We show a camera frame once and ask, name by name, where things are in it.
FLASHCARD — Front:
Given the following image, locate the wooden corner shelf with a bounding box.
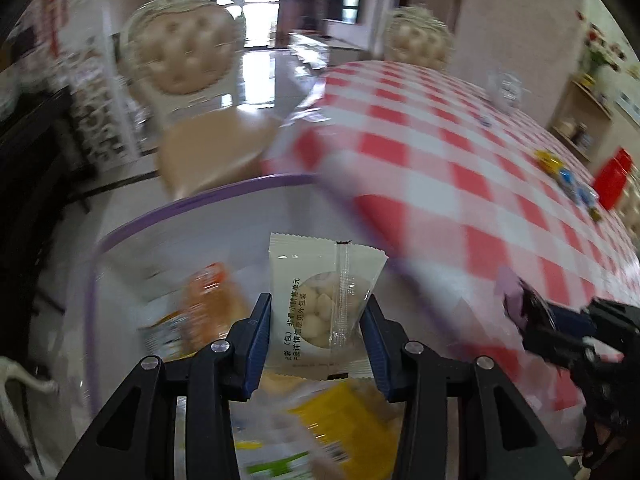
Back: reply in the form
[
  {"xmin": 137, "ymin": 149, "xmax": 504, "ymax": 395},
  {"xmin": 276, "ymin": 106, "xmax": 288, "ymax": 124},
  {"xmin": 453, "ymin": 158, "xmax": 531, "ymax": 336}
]
[{"xmin": 548, "ymin": 76, "xmax": 613, "ymax": 166}]

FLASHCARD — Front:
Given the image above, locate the cream tufted chair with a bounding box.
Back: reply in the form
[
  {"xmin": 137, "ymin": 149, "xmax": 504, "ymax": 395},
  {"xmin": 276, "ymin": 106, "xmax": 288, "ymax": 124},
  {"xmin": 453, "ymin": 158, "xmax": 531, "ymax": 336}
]
[
  {"xmin": 383, "ymin": 6, "xmax": 454, "ymax": 72},
  {"xmin": 119, "ymin": 0, "xmax": 280, "ymax": 200}
]

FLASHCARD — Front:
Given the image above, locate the yellow snack bag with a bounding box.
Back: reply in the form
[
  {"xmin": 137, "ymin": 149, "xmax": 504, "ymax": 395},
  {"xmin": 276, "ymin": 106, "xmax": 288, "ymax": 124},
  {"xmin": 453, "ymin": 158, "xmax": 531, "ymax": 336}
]
[{"xmin": 534, "ymin": 150, "xmax": 564, "ymax": 178}]

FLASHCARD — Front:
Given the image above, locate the green ginkgo snack packet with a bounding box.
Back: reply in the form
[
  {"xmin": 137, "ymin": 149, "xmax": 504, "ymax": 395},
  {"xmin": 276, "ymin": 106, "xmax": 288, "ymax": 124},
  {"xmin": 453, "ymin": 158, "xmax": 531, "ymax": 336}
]
[{"xmin": 235, "ymin": 440, "xmax": 314, "ymax": 480}]

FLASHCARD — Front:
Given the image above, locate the cream tufted chair left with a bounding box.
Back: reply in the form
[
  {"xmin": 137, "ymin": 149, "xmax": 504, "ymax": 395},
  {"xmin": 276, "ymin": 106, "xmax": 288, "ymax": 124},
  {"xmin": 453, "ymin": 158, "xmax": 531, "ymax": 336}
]
[{"xmin": 119, "ymin": 0, "xmax": 280, "ymax": 200}]

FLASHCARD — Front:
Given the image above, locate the wall television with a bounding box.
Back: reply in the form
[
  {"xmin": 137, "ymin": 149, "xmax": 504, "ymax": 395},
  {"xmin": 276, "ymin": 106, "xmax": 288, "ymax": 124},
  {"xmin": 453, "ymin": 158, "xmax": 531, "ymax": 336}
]
[{"xmin": 321, "ymin": 0, "xmax": 361, "ymax": 25}]

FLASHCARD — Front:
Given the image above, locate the white floral teapot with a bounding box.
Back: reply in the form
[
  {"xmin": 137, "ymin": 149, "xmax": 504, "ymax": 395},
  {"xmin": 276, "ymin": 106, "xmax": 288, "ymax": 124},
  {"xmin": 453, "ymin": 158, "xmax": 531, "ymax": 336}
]
[{"xmin": 486, "ymin": 70, "xmax": 530, "ymax": 116}]

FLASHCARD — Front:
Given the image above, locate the large yellow cake package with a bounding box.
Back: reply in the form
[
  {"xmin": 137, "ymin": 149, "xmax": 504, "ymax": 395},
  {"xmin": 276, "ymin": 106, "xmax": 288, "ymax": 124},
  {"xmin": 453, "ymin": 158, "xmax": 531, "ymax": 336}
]
[{"xmin": 288, "ymin": 378, "xmax": 404, "ymax": 479}]

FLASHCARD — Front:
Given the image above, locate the blue monkey snack bag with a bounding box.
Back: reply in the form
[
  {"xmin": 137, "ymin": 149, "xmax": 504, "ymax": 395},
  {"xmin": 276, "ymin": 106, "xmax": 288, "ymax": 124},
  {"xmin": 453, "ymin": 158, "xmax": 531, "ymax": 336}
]
[{"xmin": 556, "ymin": 167, "xmax": 580, "ymax": 204}]

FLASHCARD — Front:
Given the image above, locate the purple rim clear bin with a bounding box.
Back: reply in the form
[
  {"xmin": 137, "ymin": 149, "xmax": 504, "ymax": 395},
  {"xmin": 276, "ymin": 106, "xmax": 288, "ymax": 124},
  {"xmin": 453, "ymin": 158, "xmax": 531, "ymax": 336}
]
[{"xmin": 61, "ymin": 175, "xmax": 570, "ymax": 479}]

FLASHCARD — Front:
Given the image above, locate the small blue clear packet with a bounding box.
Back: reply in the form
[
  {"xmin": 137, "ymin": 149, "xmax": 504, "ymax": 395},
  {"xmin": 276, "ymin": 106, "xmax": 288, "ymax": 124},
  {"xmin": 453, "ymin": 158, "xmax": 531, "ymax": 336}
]
[{"xmin": 577, "ymin": 184, "xmax": 599, "ymax": 210}]

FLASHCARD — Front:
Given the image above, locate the red flower bouquet vase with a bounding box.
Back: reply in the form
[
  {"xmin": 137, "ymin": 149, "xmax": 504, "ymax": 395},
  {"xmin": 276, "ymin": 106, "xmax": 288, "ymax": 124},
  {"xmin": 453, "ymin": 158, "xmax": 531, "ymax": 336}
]
[{"xmin": 576, "ymin": 11, "xmax": 627, "ymax": 86}]

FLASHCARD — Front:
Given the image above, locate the white nut snack packet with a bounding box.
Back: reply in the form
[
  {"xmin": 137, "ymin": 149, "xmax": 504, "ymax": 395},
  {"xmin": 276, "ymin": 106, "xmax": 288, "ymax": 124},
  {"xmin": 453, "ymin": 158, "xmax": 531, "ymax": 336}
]
[{"xmin": 267, "ymin": 233, "xmax": 387, "ymax": 380}]

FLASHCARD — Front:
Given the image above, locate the orange white snack packet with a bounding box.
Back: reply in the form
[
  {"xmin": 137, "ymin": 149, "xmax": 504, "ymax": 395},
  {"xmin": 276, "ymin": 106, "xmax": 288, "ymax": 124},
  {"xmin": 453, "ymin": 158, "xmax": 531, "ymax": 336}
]
[{"xmin": 139, "ymin": 262, "xmax": 250, "ymax": 361}]

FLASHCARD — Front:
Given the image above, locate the red thermos jug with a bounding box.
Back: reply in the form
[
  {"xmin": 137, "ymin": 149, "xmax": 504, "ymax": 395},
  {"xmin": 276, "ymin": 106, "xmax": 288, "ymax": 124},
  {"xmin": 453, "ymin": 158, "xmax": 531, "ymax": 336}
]
[{"xmin": 592, "ymin": 148, "xmax": 634, "ymax": 211}]

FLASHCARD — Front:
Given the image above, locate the red white checkered tablecloth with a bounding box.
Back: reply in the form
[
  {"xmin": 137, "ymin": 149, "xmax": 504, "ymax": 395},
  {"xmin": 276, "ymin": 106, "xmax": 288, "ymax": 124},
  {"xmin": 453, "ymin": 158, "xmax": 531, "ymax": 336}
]
[{"xmin": 264, "ymin": 61, "xmax": 639, "ymax": 448}]

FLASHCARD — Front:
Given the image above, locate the white tv cabinet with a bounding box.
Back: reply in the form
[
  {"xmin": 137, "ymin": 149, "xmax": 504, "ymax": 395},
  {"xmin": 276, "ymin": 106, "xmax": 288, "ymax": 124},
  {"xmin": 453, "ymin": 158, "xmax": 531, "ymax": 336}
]
[{"xmin": 288, "ymin": 30, "xmax": 369, "ymax": 70}]

